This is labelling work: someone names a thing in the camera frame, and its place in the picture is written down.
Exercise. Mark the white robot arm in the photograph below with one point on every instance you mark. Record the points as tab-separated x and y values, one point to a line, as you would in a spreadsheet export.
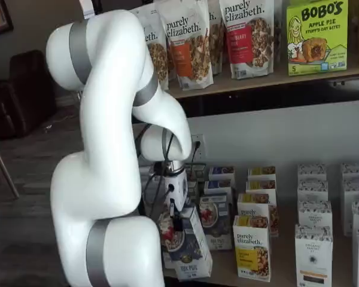
107	149

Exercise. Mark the blue white cereal box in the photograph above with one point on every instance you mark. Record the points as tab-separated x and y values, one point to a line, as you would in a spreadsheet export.
191	248
221	172
218	186
217	221

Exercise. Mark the granola bag red label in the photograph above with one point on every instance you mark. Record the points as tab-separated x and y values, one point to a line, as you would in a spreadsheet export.
248	39

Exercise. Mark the dark brown armchair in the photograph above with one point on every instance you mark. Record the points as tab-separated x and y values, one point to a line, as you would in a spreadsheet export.
21	95

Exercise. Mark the dark framed picture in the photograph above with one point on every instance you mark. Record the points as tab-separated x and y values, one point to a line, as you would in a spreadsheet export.
0	18

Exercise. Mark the grey chair wooden legs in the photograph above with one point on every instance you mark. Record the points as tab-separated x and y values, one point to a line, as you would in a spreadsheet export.
3	170

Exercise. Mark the granola bag blue label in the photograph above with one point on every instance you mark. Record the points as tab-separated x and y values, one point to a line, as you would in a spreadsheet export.
158	56

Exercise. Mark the green Bobo's apple pie box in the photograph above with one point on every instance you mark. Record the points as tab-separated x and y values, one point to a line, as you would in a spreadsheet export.
317	39

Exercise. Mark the yellow white granola box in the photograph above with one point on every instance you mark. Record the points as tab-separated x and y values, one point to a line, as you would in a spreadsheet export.
261	172
261	185
251	248
254	206

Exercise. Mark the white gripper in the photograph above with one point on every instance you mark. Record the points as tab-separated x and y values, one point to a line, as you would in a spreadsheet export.
178	191

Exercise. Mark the black metal shelf frame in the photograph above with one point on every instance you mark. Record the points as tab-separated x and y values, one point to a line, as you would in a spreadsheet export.
272	95

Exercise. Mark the white wall outlet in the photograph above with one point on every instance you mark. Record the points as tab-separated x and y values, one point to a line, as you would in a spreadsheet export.
201	149

